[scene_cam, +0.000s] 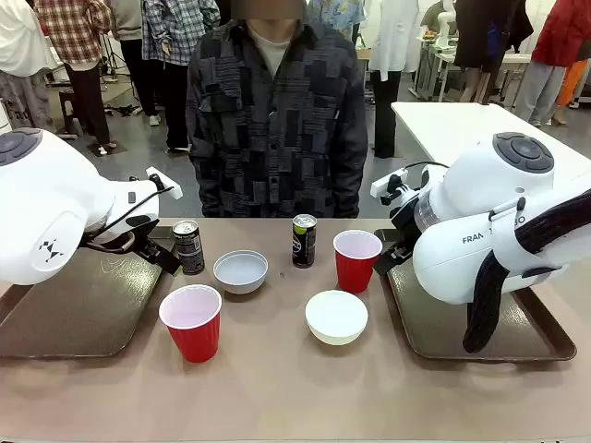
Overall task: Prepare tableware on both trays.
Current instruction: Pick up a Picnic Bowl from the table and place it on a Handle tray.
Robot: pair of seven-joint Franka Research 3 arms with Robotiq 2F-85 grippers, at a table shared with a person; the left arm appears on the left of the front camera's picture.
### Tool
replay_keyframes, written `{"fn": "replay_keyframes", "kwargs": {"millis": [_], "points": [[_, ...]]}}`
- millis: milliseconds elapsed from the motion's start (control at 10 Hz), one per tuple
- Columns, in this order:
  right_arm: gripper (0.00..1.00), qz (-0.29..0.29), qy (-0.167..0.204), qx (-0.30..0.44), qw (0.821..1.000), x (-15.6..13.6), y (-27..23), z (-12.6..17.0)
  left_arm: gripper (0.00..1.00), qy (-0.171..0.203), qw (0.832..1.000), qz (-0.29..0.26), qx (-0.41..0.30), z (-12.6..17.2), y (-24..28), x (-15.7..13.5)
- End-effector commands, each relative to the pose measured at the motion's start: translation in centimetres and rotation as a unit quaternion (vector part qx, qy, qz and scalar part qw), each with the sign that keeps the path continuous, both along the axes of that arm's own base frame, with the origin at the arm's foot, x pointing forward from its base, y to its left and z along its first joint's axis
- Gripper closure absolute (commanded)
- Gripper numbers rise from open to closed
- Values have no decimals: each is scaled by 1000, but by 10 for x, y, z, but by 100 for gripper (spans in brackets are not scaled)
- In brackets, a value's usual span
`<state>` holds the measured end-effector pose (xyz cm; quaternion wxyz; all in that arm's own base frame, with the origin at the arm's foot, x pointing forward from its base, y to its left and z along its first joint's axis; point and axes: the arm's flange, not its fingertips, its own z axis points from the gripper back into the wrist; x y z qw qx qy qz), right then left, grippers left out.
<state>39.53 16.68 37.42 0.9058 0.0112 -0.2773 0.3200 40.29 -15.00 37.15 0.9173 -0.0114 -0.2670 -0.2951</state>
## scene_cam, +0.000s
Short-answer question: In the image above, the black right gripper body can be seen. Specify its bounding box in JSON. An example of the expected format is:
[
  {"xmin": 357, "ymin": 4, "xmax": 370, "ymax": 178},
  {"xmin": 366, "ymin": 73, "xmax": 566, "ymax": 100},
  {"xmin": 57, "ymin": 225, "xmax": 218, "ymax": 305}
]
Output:
[{"xmin": 389, "ymin": 196, "xmax": 424, "ymax": 254}]

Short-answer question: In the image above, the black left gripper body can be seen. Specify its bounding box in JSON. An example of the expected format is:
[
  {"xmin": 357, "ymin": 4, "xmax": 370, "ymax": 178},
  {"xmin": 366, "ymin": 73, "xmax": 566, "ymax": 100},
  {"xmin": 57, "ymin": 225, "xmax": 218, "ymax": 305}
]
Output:
[{"xmin": 123, "ymin": 227, "xmax": 162, "ymax": 260}]

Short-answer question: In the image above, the black can with white label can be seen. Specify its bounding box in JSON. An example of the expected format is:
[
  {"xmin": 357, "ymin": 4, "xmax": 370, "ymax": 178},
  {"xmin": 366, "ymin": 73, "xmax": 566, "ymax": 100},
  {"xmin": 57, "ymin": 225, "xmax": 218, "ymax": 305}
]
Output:
[{"xmin": 172, "ymin": 219, "xmax": 206, "ymax": 277}]

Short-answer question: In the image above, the red plastic cup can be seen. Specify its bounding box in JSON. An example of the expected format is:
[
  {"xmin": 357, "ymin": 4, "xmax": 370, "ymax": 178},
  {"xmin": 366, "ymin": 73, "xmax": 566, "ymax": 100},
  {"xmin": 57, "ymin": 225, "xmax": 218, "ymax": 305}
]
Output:
[
  {"xmin": 158, "ymin": 284, "xmax": 223, "ymax": 364},
  {"xmin": 332, "ymin": 230, "xmax": 384, "ymax": 294}
]

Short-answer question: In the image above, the white bowl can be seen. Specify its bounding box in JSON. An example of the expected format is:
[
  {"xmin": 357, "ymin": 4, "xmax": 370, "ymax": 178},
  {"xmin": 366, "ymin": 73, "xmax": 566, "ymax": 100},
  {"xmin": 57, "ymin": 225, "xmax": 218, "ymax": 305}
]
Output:
[{"xmin": 305, "ymin": 289, "xmax": 369, "ymax": 347}]

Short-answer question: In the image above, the grey-white bowl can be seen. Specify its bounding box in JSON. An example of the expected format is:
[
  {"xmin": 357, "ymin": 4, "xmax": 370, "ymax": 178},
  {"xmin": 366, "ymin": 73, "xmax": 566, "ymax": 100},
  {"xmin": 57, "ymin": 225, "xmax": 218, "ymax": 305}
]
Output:
[{"xmin": 212, "ymin": 249, "xmax": 270, "ymax": 295}]

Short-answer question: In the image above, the brown plastic serving tray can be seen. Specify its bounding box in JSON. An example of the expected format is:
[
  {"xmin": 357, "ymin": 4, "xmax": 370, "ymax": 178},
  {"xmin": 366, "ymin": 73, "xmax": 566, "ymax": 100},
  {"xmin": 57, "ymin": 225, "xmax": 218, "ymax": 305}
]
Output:
[
  {"xmin": 0, "ymin": 224, "xmax": 184, "ymax": 360},
  {"xmin": 373, "ymin": 228, "xmax": 578, "ymax": 365}
]

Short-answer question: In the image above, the black can with green top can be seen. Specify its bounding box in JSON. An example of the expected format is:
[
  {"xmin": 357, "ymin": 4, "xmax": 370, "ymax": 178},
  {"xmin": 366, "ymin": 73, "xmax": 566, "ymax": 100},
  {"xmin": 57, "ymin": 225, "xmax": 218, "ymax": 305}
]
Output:
[{"xmin": 291, "ymin": 214, "xmax": 319, "ymax": 269}]

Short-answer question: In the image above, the white folding table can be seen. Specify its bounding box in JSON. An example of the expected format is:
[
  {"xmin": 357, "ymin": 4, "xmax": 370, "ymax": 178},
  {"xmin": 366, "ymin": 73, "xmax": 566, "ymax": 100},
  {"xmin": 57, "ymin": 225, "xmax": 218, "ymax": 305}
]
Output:
[{"xmin": 391, "ymin": 101, "xmax": 591, "ymax": 186}]

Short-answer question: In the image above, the person in dark patchwork shirt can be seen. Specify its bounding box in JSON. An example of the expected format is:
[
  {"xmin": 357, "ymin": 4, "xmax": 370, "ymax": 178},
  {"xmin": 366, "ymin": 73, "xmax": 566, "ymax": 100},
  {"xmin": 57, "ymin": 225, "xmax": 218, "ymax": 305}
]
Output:
[{"xmin": 186, "ymin": 0, "xmax": 369, "ymax": 219}]

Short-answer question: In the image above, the dark stool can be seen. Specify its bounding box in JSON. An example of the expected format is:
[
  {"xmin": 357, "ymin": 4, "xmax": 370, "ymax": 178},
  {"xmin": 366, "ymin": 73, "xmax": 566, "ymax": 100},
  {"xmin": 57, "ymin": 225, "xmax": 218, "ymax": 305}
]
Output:
[{"xmin": 57, "ymin": 87, "xmax": 85, "ymax": 138}]

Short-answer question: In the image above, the background workbench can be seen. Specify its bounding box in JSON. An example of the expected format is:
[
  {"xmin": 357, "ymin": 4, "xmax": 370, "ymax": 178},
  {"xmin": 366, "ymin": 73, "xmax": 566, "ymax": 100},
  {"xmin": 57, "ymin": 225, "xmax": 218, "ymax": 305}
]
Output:
[{"xmin": 414, "ymin": 35, "xmax": 532, "ymax": 103}]

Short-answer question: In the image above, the person in white coat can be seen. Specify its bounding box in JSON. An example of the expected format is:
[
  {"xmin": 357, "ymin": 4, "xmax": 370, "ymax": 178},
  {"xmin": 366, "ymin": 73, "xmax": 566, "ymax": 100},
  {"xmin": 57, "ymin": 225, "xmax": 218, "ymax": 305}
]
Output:
[{"xmin": 368, "ymin": 0, "xmax": 422, "ymax": 161}]

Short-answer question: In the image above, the person in black coat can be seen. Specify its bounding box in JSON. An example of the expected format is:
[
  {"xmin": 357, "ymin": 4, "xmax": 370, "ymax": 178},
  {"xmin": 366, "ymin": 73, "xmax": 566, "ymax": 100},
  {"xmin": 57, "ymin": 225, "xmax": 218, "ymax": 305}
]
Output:
[{"xmin": 453, "ymin": 0, "xmax": 536, "ymax": 105}]

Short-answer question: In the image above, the person in blue plaid shirt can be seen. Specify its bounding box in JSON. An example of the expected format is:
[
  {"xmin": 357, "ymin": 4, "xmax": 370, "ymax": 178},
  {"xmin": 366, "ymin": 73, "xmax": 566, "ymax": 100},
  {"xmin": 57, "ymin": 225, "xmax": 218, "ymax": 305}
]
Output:
[{"xmin": 140, "ymin": 0, "xmax": 222, "ymax": 154}]

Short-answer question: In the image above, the person in orange trousers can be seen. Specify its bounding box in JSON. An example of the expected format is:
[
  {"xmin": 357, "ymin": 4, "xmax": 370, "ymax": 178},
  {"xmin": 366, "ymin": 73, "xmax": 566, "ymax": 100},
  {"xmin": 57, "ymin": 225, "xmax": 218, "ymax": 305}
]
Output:
[{"xmin": 555, "ymin": 58, "xmax": 591, "ymax": 126}]

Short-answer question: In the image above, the person in grey top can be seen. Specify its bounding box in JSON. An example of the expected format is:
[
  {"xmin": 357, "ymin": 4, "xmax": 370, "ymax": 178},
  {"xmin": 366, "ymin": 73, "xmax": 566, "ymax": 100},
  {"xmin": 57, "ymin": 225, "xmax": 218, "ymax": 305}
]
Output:
[{"xmin": 109, "ymin": 0, "xmax": 163, "ymax": 128}]

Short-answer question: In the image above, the person in blue floral shirt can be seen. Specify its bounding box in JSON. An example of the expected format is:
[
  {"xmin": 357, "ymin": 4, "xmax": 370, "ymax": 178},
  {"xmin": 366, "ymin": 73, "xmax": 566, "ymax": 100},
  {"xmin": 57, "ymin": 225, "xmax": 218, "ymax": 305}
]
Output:
[{"xmin": 306, "ymin": 0, "xmax": 369, "ymax": 47}]

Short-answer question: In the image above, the person in red plaid shirt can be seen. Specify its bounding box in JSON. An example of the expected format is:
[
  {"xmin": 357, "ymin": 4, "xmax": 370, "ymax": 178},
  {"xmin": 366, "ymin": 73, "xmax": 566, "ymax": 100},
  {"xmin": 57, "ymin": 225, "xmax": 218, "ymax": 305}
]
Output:
[{"xmin": 34, "ymin": 0, "xmax": 115, "ymax": 156}]

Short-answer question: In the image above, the person in white top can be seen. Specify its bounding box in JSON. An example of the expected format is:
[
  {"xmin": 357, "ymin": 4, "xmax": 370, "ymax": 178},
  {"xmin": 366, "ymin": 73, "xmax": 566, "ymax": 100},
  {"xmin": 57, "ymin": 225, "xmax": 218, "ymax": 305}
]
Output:
[{"xmin": 0, "ymin": 0, "xmax": 57, "ymax": 134}]

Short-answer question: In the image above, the person in red jacket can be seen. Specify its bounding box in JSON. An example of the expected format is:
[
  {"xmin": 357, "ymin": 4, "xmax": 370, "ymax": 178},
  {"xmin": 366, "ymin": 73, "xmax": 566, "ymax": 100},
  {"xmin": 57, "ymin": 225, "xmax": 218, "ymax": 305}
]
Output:
[{"xmin": 514, "ymin": 0, "xmax": 591, "ymax": 128}]

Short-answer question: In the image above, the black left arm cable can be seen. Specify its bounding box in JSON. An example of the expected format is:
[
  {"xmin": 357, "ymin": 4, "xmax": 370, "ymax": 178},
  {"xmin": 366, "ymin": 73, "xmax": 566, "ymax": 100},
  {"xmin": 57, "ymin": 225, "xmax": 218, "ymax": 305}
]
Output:
[{"xmin": 81, "ymin": 185, "xmax": 177, "ymax": 254}]

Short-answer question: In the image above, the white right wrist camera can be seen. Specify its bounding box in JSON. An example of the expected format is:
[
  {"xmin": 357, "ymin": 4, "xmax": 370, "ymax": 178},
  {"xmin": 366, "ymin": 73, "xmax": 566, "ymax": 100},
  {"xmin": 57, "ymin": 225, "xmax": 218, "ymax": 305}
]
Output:
[{"xmin": 370, "ymin": 168, "xmax": 409, "ymax": 198}]

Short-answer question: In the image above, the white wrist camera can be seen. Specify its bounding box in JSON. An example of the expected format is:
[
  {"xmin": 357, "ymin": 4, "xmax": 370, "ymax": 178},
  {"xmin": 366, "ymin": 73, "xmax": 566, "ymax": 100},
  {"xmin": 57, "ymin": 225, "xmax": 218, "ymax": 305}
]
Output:
[
  {"xmin": 145, "ymin": 166, "xmax": 184, "ymax": 201},
  {"xmin": 370, "ymin": 168, "xmax": 409, "ymax": 198}
]

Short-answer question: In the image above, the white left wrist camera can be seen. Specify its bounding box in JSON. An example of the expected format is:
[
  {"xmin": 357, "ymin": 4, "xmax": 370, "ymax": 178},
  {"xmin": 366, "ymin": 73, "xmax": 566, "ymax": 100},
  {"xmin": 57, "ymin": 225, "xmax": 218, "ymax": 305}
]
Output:
[{"xmin": 145, "ymin": 166, "xmax": 184, "ymax": 201}]

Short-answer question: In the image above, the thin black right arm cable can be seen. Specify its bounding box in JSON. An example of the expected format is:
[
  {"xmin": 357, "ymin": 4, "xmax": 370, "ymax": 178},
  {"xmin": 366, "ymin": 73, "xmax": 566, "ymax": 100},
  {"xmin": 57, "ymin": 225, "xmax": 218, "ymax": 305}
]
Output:
[{"xmin": 400, "ymin": 161, "xmax": 452, "ymax": 179}]

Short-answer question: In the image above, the black braided cable sleeve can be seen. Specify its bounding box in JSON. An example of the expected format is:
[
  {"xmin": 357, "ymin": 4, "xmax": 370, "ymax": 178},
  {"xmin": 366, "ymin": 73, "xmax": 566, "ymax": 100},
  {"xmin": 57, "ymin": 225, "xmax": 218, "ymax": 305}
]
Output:
[{"xmin": 463, "ymin": 188, "xmax": 591, "ymax": 354}]

